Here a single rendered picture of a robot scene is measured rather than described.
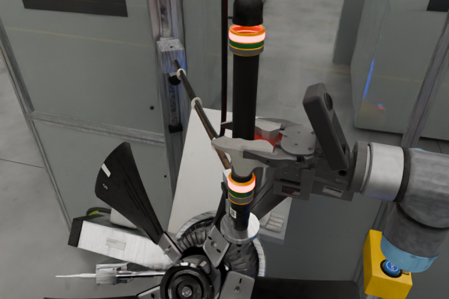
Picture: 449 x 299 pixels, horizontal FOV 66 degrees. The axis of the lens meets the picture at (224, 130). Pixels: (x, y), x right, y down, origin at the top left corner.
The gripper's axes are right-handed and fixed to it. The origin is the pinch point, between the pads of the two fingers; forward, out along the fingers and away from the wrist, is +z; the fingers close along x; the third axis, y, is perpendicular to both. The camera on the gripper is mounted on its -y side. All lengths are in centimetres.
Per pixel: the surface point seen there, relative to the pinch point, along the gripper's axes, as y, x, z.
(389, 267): 52, 24, -39
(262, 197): 22.6, 10.4, -5.3
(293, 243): 110, 70, -14
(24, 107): 58, 70, 124
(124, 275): 51, 1, 26
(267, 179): 20.1, 13.3, -5.5
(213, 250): 35.9, 4.4, 3.7
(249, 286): 41.9, 2.0, -5.4
